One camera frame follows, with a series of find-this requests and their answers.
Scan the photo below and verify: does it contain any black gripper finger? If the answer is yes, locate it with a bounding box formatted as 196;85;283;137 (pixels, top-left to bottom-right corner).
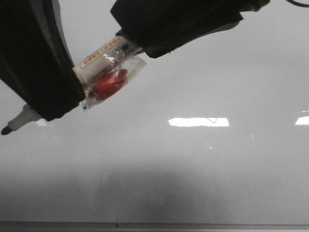
0;0;85;121
111;0;269;58

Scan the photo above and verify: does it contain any white whiteboard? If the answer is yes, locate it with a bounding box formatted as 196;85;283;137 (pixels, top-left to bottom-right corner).
0;0;309;232

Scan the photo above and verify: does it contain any black white whiteboard marker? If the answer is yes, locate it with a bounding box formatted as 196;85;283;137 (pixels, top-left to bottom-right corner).
1;36;145;135

